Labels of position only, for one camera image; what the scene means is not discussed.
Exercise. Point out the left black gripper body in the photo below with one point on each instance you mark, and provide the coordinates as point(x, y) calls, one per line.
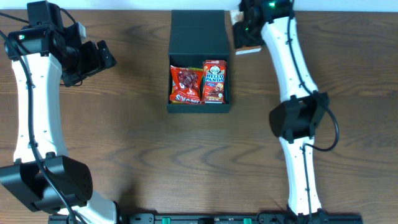
point(92, 58)

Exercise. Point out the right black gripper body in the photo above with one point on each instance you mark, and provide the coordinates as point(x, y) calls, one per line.
point(244, 38)

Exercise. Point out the brown Pocky box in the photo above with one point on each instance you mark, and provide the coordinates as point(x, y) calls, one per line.
point(245, 49)

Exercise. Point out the red Hello Panda box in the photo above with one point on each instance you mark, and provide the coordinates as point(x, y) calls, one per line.
point(214, 75)

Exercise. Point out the black gift box with lid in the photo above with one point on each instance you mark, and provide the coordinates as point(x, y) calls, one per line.
point(196, 36)

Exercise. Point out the red Hacks candy bag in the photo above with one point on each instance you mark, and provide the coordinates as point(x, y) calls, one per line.
point(186, 84)

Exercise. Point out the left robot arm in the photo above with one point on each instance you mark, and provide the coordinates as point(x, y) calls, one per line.
point(46, 55)

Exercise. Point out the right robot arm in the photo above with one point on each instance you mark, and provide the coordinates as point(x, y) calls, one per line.
point(301, 107)

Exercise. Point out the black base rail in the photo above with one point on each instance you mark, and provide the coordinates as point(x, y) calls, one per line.
point(263, 218)

